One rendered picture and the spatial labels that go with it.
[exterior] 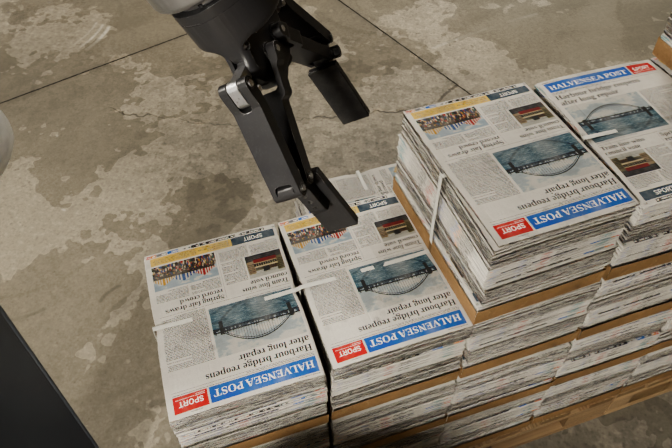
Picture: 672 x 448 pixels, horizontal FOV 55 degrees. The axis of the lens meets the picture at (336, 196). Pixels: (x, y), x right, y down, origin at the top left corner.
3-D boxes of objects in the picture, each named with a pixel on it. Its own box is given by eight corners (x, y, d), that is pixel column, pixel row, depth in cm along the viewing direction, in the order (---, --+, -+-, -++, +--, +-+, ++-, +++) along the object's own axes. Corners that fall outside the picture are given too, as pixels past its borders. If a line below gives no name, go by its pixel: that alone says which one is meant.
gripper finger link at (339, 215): (318, 165, 51) (316, 172, 50) (359, 217, 55) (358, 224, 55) (286, 175, 52) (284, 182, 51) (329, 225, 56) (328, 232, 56)
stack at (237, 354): (200, 420, 195) (138, 251, 134) (538, 313, 220) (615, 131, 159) (227, 554, 170) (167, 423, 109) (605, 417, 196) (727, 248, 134)
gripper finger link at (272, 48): (280, 40, 49) (271, 39, 48) (323, 179, 50) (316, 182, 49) (240, 57, 51) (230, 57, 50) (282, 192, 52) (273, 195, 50)
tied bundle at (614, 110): (509, 158, 153) (531, 80, 136) (615, 133, 159) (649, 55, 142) (601, 284, 128) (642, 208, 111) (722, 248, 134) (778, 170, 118)
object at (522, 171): (402, 114, 128) (402, 110, 128) (526, 83, 135) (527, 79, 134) (495, 250, 105) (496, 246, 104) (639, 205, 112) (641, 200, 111)
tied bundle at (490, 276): (390, 190, 146) (397, 112, 129) (503, 159, 153) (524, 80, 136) (471, 327, 122) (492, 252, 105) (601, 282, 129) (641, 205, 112)
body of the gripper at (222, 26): (239, -8, 42) (312, 92, 48) (262, -72, 47) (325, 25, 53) (154, 33, 45) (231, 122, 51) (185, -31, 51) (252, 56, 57)
